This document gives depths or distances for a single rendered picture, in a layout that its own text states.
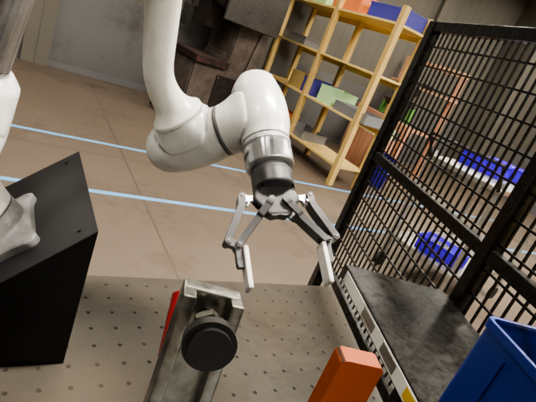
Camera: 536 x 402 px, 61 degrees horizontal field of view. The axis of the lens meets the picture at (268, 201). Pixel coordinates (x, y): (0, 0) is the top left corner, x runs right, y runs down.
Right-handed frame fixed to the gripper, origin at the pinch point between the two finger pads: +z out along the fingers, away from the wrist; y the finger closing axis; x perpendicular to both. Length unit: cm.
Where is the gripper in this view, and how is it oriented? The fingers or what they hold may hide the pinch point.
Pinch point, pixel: (289, 280)
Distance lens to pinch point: 74.0
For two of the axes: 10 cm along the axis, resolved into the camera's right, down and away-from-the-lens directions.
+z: 1.5, 9.0, -4.2
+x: 2.7, -4.4, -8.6
